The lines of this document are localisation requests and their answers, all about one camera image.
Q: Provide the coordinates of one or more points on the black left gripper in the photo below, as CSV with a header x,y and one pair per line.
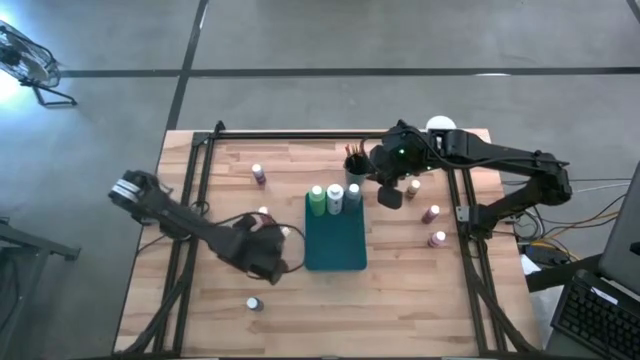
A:
x,y
255,247

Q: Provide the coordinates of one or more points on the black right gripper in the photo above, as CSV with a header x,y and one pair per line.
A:
x,y
390,197

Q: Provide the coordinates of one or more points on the dark green cup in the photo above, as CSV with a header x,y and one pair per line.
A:
x,y
356,179

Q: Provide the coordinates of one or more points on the large white paint bottle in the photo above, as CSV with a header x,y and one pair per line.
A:
x,y
335,200

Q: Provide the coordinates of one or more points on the thick black paintbrush gold ferrule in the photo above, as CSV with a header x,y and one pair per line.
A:
x,y
362,148

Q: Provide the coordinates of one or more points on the large green paint bottle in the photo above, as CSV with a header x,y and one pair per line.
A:
x,y
317,202

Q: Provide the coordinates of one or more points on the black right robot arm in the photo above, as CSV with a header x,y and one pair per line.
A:
x,y
525,165

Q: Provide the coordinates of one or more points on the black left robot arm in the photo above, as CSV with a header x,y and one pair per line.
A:
x,y
170,215

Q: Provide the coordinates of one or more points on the small ochre paint bottle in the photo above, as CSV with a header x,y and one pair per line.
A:
x,y
413,189

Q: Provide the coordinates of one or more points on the small red paint bottle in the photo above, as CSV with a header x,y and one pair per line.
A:
x,y
264,211

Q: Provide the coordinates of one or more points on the small magenta paint bottle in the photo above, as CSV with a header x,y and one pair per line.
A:
x,y
430,215

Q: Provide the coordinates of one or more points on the small blue paint bottle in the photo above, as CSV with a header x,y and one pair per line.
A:
x,y
255,304

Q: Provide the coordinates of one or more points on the small pink paint bottle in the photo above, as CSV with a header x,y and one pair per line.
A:
x,y
436,240

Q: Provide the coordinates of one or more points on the small purple paint bottle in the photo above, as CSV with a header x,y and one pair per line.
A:
x,y
259,175

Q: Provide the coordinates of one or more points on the blue plastic bin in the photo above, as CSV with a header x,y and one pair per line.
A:
x,y
335,245

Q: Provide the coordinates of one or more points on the grey metal mounting plate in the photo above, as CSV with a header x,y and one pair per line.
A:
x,y
461,214

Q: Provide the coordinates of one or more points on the white mushroom-shaped lamp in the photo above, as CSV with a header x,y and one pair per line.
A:
x,y
440,122

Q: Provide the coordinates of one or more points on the white paper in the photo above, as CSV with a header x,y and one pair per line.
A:
x,y
530,265

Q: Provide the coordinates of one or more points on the black power strip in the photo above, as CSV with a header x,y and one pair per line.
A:
x,y
547,255

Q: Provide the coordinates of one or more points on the black side desk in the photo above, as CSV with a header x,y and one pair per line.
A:
x,y
565,277

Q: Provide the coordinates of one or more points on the black metal stand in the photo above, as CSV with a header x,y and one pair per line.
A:
x,y
30,240

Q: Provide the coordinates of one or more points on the grey laptop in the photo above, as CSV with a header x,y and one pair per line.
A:
x,y
622,240

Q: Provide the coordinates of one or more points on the black keyboard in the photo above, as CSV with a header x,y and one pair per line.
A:
x,y
595,320

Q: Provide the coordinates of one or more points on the black floor fan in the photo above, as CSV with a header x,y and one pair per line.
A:
x,y
27,60

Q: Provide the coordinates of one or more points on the black aluminium rig frame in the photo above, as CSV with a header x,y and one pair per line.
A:
x,y
280,134

